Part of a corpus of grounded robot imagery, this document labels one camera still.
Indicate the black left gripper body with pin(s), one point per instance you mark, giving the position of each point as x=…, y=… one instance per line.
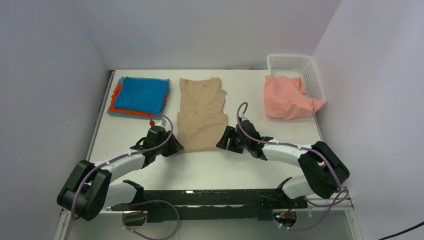
x=169, y=148

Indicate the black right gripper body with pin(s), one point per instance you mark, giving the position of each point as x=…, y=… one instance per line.
x=236, y=144

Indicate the beige t-shirt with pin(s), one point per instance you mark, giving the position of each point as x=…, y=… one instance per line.
x=201, y=120

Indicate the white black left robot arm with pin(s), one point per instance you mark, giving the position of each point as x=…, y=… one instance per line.
x=90, y=187

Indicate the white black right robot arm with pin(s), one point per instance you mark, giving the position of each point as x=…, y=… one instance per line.
x=323, y=172

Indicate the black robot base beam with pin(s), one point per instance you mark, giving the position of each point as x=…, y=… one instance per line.
x=170, y=205

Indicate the blue folded t-shirt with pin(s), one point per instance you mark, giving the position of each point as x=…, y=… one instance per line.
x=141, y=95

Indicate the orange folded t-shirt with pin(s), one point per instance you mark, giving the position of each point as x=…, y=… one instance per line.
x=136, y=101

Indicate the grey folded t-shirt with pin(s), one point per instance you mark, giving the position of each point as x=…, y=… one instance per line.
x=114, y=114

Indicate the pink t-shirt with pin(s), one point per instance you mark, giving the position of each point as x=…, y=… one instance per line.
x=285, y=98

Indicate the white plastic laundry basket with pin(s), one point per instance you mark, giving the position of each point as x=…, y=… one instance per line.
x=298, y=65

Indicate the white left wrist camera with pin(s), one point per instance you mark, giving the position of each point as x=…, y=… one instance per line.
x=158, y=123

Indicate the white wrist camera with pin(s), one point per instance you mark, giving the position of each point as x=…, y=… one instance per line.
x=158, y=123
x=242, y=117

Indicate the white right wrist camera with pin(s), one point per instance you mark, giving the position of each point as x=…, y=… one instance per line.
x=242, y=117

